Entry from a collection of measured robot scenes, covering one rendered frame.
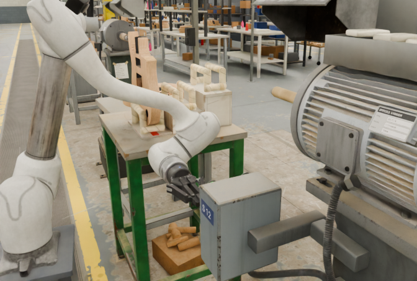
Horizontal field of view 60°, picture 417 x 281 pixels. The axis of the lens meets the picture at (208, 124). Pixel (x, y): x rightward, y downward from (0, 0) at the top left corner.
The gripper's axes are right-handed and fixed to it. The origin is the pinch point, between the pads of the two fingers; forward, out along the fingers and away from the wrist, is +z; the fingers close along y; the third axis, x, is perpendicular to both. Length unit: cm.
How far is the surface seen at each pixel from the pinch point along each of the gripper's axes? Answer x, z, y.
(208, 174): -52, -110, -54
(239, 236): 5.8, 24.3, 2.5
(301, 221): 7.1, 26.9, -11.9
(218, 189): 14.9, 18.6, 4.8
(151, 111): 9, -64, -5
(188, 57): -60, -655, -266
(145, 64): 29, -68, -5
